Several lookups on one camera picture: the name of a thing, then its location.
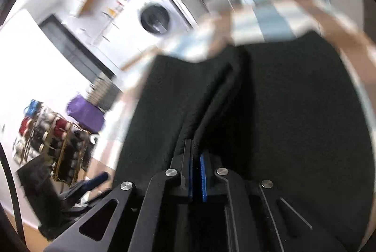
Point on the black knit sweater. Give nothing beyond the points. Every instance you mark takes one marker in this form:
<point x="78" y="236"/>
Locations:
<point x="279" y="110"/>

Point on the purple bag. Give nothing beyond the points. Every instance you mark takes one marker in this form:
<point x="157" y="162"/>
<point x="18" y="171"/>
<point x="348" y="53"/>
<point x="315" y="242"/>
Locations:
<point x="86" y="113"/>

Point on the dark grey door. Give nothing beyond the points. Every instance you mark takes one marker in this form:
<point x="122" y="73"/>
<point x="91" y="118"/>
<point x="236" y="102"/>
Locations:
<point x="76" y="46"/>

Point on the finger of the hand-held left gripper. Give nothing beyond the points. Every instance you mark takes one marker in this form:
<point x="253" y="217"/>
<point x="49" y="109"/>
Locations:
<point x="97" y="179"/>

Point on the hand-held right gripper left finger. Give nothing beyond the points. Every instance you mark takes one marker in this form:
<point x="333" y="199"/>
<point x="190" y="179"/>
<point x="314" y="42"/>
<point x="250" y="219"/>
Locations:
<point x="188" y="178"/>

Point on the woven basket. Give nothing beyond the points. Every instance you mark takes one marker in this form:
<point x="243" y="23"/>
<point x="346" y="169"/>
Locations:
<point x="101" y="91"/>

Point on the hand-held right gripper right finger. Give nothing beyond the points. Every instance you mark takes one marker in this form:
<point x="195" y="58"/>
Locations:
<point x="203" y="178"/>

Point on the white washing machine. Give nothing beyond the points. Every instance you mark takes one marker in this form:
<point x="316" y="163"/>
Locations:
<point x="154" y="18"/>

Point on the brown blue checked table cover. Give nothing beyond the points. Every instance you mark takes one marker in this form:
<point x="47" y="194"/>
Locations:
<point x="264" y="22"/>

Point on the shoe rack with shoes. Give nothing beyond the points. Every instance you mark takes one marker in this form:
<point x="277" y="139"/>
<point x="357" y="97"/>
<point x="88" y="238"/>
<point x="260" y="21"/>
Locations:
<point x="50" y="140"/>

